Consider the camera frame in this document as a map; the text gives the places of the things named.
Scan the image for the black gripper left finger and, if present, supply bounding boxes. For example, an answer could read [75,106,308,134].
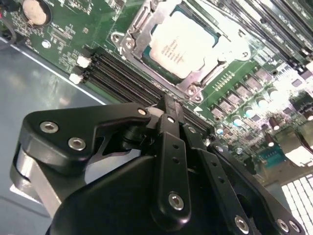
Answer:
[9,94,192,223]

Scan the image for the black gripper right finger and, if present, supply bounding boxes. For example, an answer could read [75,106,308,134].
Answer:
[174,97,306,235]

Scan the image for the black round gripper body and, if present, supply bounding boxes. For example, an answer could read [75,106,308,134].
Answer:
[50,155,232,235]

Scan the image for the metal socket cover frame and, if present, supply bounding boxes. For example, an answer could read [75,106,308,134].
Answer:
[122,0,251,90]

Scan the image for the silver CPU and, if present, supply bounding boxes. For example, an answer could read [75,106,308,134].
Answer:
[143,11,222,80]

